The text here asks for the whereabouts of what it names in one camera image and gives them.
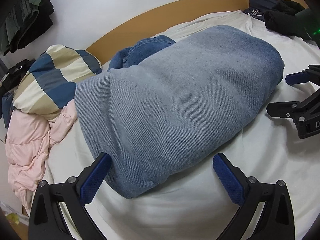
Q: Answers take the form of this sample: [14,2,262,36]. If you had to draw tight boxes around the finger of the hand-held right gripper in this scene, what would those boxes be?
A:
[285,65,320,86]
[266,87,320,120]

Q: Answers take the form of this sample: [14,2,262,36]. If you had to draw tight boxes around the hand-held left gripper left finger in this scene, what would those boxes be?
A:
[28,152,112,240]

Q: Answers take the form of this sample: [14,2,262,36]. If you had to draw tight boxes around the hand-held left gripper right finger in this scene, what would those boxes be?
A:
[212,152,296,240]

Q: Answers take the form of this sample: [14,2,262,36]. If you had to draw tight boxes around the blue denim jeans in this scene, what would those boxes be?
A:
[75,25,285,200]

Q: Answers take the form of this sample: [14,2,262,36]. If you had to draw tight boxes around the white bed sheet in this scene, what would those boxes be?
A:
[45,9,320,240]

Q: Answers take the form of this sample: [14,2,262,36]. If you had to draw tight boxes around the black cloth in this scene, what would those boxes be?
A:
[264,0,313,40]

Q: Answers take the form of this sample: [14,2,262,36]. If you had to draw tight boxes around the pink duvet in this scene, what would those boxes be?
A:
[5,99,78,209]

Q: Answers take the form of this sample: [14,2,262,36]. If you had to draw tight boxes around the yellow paper note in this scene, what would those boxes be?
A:
[5,212,21,226]

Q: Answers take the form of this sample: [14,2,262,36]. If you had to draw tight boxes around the blue beige checked pillow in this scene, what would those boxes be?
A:
[1,44,103,123]

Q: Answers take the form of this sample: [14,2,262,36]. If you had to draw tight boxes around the black hanging garment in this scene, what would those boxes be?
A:
[11,0,54,50]

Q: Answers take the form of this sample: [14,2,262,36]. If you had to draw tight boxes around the green hanging garment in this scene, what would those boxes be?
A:
[0,0,50,55]

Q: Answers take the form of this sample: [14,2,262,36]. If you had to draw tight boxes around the wooden bed frame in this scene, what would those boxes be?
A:
[86,0,250,64]

